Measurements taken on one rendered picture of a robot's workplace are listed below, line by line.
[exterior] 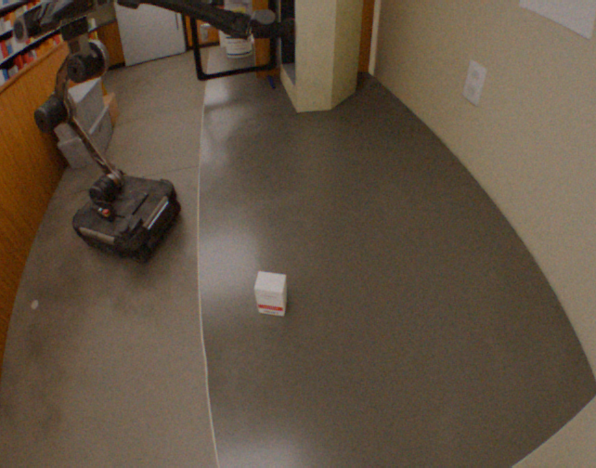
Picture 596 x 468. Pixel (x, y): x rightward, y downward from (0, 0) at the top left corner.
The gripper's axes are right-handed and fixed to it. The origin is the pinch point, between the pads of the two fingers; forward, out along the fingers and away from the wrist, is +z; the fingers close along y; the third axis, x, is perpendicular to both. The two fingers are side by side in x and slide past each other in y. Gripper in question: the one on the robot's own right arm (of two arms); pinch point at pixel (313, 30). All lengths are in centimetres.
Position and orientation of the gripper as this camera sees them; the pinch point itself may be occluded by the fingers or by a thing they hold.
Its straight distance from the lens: 111.6
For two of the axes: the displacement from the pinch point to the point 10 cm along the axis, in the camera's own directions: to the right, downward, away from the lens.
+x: -0.6, 6.8, 7.3
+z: 9.7, -1.4, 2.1
